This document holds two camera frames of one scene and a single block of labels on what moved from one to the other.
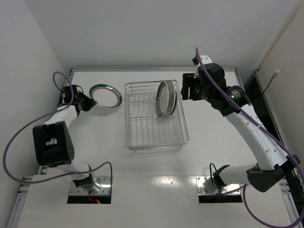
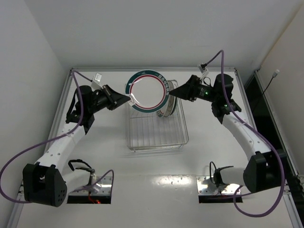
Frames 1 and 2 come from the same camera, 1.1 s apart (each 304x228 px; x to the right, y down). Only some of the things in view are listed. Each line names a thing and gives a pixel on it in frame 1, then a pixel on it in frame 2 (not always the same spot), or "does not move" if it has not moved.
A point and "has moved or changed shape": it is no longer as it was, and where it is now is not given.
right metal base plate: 204,186 does not move
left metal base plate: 104,181 does not move
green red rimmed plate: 107,96 has moved or changed shape
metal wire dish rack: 146,130 does not move
